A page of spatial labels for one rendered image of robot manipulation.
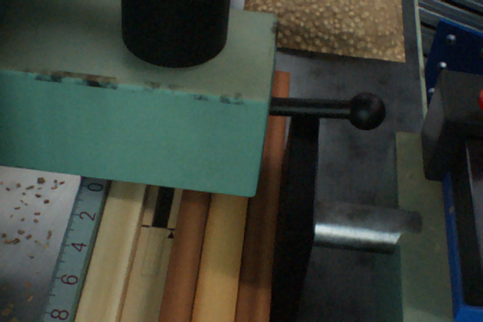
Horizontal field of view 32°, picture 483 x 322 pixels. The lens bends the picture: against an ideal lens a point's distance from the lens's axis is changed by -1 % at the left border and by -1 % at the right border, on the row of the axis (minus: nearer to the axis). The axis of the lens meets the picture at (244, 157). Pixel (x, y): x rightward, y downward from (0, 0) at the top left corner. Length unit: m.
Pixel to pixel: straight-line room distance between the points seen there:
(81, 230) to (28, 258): 0.19
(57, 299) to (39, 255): 0.21
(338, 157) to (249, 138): 0.16
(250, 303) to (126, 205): 0.09
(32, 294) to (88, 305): 0.19
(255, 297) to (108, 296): 0.07
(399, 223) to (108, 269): 0.15
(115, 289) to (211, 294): 0.05
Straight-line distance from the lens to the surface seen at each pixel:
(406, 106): 0.61
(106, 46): 0.42
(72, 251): 0.43
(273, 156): 0.49
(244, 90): 0.40
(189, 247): 0.43
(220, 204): 0.46
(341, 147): 0.57
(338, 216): 0.45
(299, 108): 0.44
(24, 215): 0.65
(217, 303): 0.42
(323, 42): 0.64
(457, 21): 1.08
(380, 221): 0.45
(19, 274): 0.62
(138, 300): 0.43
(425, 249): 0.45
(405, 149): 0.49
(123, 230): 0.45
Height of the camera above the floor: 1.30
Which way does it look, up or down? 46 degrees down
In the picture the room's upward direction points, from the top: 7 degrees clockwise
